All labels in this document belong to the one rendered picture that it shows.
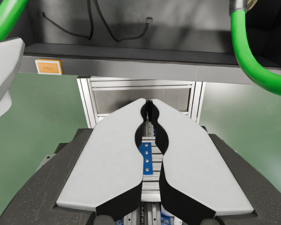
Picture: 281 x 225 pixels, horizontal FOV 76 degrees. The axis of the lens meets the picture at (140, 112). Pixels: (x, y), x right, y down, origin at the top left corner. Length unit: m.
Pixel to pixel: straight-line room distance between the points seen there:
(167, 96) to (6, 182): 2.19
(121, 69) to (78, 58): 0.10
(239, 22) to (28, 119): 1.84
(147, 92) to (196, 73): 0.85
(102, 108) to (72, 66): 0.94
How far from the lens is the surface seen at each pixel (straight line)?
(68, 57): 0.44
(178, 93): 1.29
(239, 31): 0.23
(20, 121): 1.99
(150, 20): 0.50
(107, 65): 0.42
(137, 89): 1.23
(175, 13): 0.52
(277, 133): 2.14
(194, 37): 0.53
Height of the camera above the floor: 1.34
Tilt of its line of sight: 58 degrees down
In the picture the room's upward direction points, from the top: 179 degrees counter-clockwise
